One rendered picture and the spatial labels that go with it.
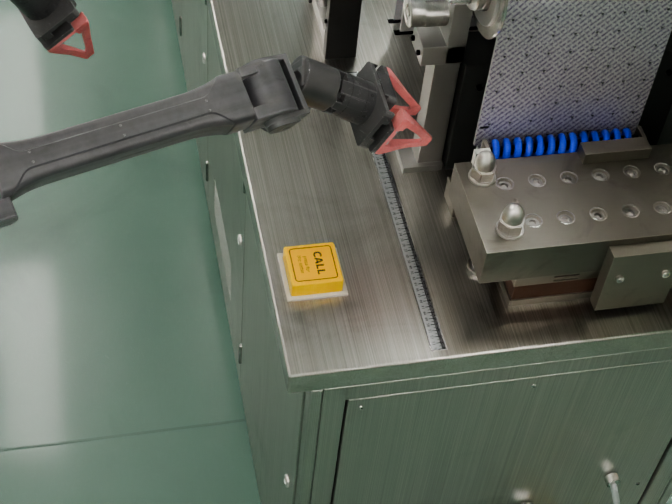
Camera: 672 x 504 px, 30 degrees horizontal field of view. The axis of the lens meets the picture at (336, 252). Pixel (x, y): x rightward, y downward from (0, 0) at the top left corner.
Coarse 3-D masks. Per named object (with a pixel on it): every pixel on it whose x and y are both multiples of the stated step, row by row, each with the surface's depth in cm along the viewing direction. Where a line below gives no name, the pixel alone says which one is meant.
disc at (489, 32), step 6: (504, 0) 151; (504, 6) 151; (498, 12) 153; (504, 12) 152; (474, 18) 163; (498, 18) 153; (504, 18) 152; (480, 24) 160; (492, 24) 156; (498, 24) 154; (480, 30) 161; (486, 30) 158; (492, 30) 156; (498, 30) 154; (486, 36) 159; (492, 36) 156
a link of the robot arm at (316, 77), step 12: (300, 60) 154; (312, 60) 154; (300, 72) 153; (312, 72) 152; (324, 72) 154; (336, 72) 155; (300, 84) 152; (312, 84) 153; (324, 84) 153; (336, 84) 154; (312, 96) 154; (324, 96) 154; (336, 96) 155; (324, 108) 156
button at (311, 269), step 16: (288, 256) 167; (304, 256) 168; (320, 256) 168; (336, 256) 168; (288, 272) 166; (304, 272) 166; (320, 272) 166; (336, 272) 166; (304, 288) 165; (320, 288) 166; (336, 288) 166
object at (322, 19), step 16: (320, 0) 202; (336, 0) 189; (352, 0) 190; (320, 16) 201; (336, 16) 192; (352, 16) 192; (336, 32) 194; (352, 32) 195; (336, 48) 196; (352, 48) 197
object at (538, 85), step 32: (608, 32) 159; (640, 32) 160; (512, 64) 160; (544, 64) 161; (576, 64) 162; (608, 64) 163; (640, 64) 164; (512, 96) 164; (544, 96) 166; (576, 96) 167; (608, 96) 168; (640, 96) 169; (512, 128) 169; (544, 128) 170; (576, 128) 172; (608, 128) 173
